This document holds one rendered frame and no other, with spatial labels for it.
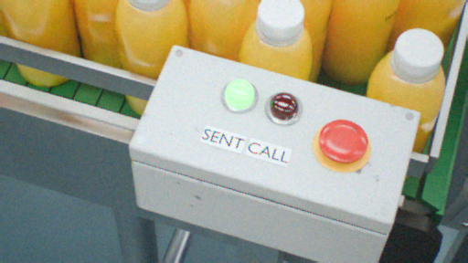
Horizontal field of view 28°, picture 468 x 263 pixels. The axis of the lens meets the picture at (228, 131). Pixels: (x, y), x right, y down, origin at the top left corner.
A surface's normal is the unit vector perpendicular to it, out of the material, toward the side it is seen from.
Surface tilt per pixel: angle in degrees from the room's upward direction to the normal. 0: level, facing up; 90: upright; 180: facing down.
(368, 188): 0
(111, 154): 90
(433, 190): 30
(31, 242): 0
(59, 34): 90
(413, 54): 0
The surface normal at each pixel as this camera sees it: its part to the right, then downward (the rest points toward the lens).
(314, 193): 0.02, -0.52
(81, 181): -0.31, 0.81
